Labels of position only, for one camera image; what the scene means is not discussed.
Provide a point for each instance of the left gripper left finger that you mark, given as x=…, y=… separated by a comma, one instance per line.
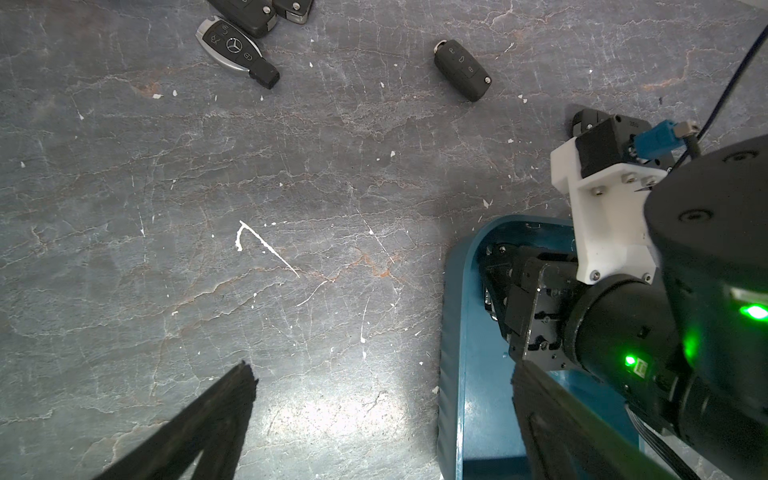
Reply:
x=209, y=433

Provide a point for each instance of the teal storage tray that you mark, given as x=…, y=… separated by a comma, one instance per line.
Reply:
x=478, y=433

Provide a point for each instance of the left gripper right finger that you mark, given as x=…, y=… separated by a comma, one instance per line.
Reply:
x=564, y=439

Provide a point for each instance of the black car key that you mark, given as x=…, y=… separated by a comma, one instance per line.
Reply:
x=233, y=49
x=295, y=11
x=461, y=69
x=255, y=17

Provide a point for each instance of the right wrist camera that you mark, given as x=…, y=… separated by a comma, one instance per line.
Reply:
x=607, y=170

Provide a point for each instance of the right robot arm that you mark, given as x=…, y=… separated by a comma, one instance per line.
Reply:
x=603, y=371

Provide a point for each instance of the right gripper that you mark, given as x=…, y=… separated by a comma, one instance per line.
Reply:
x=528, y=291

